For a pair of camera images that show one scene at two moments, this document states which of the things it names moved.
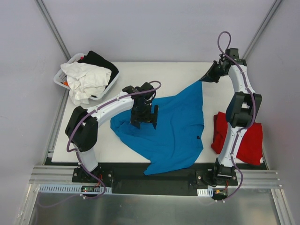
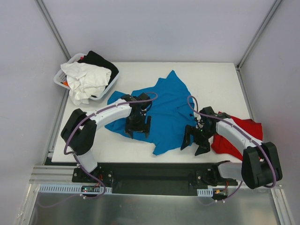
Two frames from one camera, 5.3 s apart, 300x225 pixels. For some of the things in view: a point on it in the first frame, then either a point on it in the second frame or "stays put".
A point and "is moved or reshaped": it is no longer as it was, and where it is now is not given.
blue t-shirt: (177, 140) is moved or reshaped
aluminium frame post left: (54, 27) stays put
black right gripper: (213, 72) to (197, 136)
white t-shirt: (84, 81) stays put
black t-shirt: (93, 59) stays put
